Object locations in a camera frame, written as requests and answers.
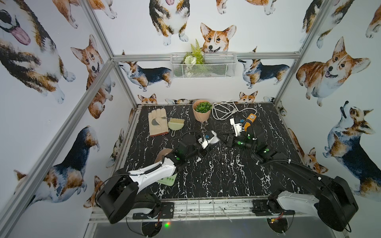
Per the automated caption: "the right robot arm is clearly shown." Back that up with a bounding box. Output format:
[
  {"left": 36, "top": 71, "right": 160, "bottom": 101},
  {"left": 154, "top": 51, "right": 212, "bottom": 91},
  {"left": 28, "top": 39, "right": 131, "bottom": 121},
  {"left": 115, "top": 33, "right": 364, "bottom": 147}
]
[{"left": 224, "top": 132, "right": 359, "bottom": 232}]

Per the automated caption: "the green hand brush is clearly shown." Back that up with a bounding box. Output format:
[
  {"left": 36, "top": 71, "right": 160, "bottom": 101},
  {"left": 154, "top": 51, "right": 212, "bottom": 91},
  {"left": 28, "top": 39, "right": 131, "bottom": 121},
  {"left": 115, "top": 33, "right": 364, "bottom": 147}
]
[{"left": 168, "top": 118, "right": 185, "bottom": 137}]

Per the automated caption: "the orange power strip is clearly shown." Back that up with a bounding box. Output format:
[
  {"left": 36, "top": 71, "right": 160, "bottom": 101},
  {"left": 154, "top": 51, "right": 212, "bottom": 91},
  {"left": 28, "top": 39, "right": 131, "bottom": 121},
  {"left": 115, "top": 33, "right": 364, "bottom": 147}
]
[{"left": 242, "top": 114, "right": 257, "bottom": 131}]

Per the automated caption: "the green electronic scale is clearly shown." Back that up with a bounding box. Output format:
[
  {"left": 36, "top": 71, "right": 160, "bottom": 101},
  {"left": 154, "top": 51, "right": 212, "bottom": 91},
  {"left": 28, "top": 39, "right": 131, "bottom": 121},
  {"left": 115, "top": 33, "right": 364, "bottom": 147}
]
[{"left": 157, "top": 174, "right": 177, "bottom": 186}]

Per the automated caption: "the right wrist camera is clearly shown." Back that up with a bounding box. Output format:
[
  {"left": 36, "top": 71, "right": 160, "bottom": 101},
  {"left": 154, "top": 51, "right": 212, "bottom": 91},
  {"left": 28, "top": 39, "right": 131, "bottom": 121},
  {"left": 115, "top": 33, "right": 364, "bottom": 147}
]
[{"left": 230, "top": 118, "right": 243, "bottom": 137}]

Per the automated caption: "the green artificial plant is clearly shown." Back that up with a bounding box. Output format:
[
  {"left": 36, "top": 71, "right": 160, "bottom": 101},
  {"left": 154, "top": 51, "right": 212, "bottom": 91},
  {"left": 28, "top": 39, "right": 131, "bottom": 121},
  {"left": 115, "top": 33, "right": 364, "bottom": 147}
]
[{"left": 195, "top": 102, "right": 212, "bottom": 113}]

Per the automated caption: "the pink bowl with panda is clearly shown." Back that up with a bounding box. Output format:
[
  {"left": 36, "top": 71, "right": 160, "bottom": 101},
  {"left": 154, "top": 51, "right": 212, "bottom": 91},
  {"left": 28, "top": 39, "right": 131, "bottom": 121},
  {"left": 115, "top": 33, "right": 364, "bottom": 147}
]
[{"left": 154, "top": 148, "right": 172, "bottom": 163}]

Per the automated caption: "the white power strip cord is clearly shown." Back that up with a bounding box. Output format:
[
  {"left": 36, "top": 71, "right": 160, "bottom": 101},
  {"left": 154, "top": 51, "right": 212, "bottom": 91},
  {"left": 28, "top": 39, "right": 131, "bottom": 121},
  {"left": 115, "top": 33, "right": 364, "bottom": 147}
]
[{"left": 212, "top": 101, "right": 257, "bottom": 121}]

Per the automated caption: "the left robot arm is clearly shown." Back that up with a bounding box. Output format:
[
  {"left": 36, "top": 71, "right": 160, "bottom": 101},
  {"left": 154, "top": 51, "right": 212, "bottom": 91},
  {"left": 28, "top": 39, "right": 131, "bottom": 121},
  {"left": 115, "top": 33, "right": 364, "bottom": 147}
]
[{"left": 96, "top": 131, "right": 219, "bottom": 224}]

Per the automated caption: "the white wire wall basket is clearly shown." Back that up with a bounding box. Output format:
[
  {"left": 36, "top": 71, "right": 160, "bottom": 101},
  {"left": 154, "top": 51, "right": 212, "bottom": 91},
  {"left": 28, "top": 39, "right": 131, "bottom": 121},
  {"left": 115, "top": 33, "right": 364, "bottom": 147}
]
[{"left": 170, "top": 53, "right": 238, "bottom": 78}]

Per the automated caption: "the pink plant pot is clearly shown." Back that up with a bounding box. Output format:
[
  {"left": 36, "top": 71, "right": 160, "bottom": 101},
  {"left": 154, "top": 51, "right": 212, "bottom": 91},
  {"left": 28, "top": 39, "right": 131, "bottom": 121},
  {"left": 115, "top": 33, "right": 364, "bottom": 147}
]
[{"left": 192, "top": 100, "right": 212, "bottom": 123}]

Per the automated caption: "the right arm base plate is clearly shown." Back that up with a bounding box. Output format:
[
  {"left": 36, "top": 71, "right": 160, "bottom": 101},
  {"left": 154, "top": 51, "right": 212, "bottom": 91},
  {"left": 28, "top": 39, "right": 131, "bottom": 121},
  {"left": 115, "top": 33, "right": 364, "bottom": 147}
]
[{"left": 252, "top": 199, "right": 295, "bottom": 216}]

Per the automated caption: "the fern and white flower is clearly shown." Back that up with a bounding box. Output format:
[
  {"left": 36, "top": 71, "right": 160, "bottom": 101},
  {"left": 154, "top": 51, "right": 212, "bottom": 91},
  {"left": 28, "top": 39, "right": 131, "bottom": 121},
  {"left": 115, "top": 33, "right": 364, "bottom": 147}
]
[{"left": 182, "top": 40, "right": 206, "bottom": 77}]

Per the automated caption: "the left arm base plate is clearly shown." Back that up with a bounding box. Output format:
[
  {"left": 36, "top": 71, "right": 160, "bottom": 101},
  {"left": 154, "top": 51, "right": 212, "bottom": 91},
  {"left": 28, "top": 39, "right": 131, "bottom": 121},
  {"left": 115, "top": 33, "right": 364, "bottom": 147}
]
[{"left": 131, "top": 202, "right": 175, "bottom": 220}]

